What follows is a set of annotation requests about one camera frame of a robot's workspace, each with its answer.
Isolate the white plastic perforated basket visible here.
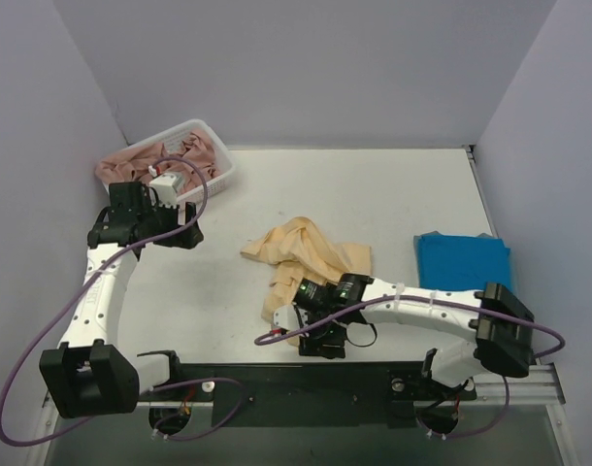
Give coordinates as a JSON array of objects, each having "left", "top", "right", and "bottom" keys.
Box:
[{"left": 94, "top": 119, "right": 235, "bottom": 203}]

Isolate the yellow t shirt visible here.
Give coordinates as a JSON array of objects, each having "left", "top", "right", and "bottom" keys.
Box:
[{"left": 240, "top": 216, "right": 373, "bottom": 329}]

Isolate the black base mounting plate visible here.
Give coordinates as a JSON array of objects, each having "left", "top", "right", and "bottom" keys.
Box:
[{"left": 140, "top": 362, "right": 477, "bottom": 428}]

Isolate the blue folded t shirt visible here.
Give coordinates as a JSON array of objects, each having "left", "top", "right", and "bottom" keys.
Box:
[{"left": 413, "top": 231, "right": 514, "bottom": 291}]

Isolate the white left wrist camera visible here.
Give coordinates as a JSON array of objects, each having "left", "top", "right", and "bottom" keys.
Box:
[{"left": 148, "top": 166, "right": 184, "bottom": 208}]

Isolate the pink crumpled t shirt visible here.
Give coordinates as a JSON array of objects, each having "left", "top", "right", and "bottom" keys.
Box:
[{"left": 95, "top": 129, "right": 222, "bottom": 192}]

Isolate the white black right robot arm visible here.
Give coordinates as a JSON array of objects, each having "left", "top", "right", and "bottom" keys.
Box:
[{"left": 273, "top": 274, "right": 534, "bottom": 397}]

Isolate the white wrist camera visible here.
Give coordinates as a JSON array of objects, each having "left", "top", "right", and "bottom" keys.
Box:
[
  {"left": 272, "top": 304, "right": 306, "bottom": 333},
  {"left": 148, "top": 166, "right": 184, "bottom": 208}
]

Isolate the aluminium front frame rail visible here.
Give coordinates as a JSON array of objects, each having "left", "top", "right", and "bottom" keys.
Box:
[{"left": 41, "top": 355, "right": 565, "bottom": 418}]

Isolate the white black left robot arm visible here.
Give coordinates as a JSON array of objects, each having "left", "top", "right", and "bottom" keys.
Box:
[{"left": 39, "top": 173, "right": 203, "bottom": 418}]

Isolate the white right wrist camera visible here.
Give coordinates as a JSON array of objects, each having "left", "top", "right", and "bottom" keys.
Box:
[{"left": 272, "top": 304, "right": 306, "bottom": 333}]

